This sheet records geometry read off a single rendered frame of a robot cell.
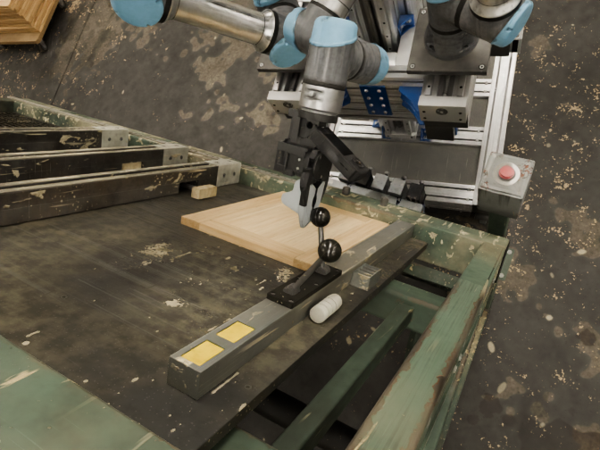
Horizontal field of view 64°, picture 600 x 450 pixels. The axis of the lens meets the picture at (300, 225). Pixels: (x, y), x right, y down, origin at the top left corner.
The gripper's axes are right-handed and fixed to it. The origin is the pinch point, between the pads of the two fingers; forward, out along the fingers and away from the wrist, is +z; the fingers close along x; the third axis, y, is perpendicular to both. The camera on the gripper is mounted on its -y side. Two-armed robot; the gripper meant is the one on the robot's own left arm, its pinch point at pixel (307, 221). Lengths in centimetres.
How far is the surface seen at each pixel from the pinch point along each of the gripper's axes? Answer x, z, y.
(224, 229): -9.8, 11.7, 24.8
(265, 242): -11.2, 11.6, 14.3
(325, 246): 13.5, -1.7, -9.9
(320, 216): 1.5, -2.3, -3.0
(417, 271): -120, 45, -1
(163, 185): -21, 10, 54
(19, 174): 5, 11, 78
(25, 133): -16, 8, 108
